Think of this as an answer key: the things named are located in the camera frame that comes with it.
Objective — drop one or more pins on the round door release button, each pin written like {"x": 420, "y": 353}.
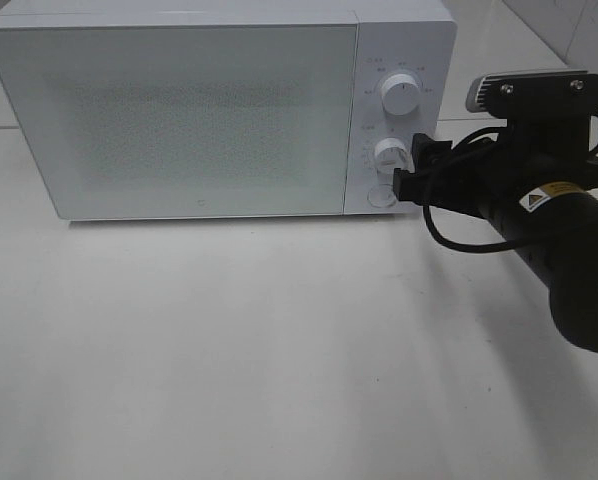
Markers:
{"x": 381, "y": 196}

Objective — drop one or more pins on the white microwave door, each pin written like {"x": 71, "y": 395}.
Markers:
{"x": 168, "y": 123}

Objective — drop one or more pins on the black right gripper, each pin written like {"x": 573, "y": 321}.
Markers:
{"x": 526, "y": 168}

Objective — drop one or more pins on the white microwave knob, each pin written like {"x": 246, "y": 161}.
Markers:
{"x": 400, "y": 93}
{"x": 390, "y": 154}

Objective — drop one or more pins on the white microwave oven body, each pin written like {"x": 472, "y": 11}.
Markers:
{"x": 391, "y": 36}

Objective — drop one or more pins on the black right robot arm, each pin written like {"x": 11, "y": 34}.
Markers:
{"x": 558, "y": 243}

